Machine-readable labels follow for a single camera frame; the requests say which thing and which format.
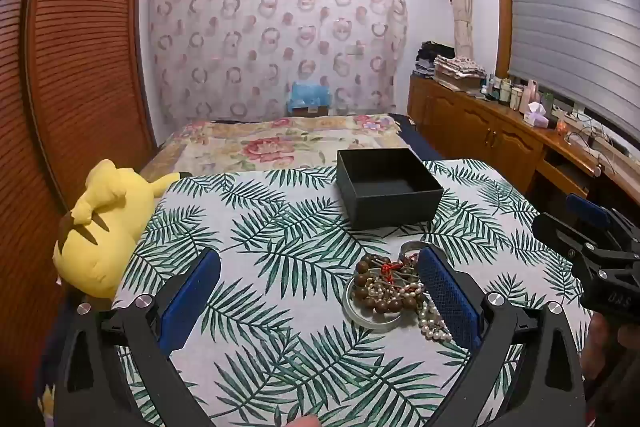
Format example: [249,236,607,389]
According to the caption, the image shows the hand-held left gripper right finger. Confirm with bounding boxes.
[417,246,586,427]

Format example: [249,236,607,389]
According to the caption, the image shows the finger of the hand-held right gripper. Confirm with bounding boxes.
[566,194,640,253]
[532,213,601,264]

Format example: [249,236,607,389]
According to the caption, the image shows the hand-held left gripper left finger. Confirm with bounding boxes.
[54,248,236,427]

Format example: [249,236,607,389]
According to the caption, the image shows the white pearl necklace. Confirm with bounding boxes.
[357,284,453,343]

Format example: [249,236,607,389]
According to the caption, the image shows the red cord bracelet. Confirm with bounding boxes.
[379,257,407,280]

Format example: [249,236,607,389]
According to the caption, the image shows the wooden bead bracelet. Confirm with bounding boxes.
[352,254,426,314]

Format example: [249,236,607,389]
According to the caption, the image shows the pale green jade bangle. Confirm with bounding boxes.
[344,274,406,333]

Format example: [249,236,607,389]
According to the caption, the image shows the black cardboard box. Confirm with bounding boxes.
[336,148,445,232]

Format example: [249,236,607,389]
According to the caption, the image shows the person's right hand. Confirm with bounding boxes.
[582,312,640,383]

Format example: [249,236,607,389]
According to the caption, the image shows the white power strip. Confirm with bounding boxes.
[555,107,626,152]

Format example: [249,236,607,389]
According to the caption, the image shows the leaf print tablecloth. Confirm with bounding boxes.
[112,159,596,427]

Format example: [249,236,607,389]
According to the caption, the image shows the yellow plush toy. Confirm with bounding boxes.
[52,159,180,299]

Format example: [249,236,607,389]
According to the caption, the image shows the pink tissue box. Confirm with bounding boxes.
[522,102,551,128]

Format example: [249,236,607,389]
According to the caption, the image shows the wooden cabinet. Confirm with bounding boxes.
[407,74,631,212]

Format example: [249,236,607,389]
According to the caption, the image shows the group of cosmetic bottles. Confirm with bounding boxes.
[482,74,541,112]

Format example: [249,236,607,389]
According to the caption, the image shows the dark blue sheet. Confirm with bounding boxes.
[390,113,446,162]

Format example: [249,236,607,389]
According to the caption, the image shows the floral bedspread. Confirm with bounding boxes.
[140,114,406,180]

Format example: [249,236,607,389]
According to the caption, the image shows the patterned folded cloths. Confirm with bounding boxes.
[432,54,488,92]

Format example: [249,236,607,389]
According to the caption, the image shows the grey window blind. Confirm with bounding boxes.
[505,0,640,142]

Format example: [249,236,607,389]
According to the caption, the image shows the dark folded clothes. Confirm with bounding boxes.
[414,41,456,78]

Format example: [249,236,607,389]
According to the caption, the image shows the blue plastic bag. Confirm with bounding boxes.
[287,82,332,110]

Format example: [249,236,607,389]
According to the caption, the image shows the wooden louvred wardrobe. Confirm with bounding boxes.
[0,0,158,427]

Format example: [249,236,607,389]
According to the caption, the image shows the ring pattern curtain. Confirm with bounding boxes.
[142,0,408,125]

